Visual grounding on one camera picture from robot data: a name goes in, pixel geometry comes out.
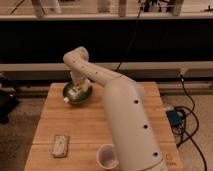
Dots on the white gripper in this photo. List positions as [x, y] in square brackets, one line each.
[84, 86]

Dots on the white plastic bottle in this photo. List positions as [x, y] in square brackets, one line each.
[74, 96]

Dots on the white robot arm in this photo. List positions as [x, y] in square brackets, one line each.
[135, 143]

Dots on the green ceramic bowl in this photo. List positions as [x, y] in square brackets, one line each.
[71, 85]

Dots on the grey rectangular sponge block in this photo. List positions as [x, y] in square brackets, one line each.
[60, 146]

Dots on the white paper cup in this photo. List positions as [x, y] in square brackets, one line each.
[106, 157]

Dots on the dark object at left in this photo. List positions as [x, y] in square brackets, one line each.
[8, 101]

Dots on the blue floor device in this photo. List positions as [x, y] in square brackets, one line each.
[175, 120]

